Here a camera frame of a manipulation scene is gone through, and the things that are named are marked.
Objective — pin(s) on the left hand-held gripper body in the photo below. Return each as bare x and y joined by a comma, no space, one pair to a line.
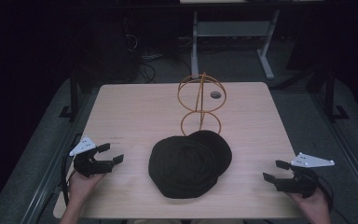
88,166

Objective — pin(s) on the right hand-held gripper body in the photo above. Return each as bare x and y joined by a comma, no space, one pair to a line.
298,183

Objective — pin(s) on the black cap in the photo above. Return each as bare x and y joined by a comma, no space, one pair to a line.
188,165

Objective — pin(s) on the person's left hand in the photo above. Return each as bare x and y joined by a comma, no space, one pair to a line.
84,185

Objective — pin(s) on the person's right hand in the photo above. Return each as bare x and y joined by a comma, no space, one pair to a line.
312,203

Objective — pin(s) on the black metal stand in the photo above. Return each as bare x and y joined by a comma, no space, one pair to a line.
331,93
73,93

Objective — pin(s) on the grey metal rail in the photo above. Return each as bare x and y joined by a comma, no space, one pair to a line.
348,155
48,177

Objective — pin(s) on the grey metal desk frame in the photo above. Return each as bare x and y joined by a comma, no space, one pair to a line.
230,28

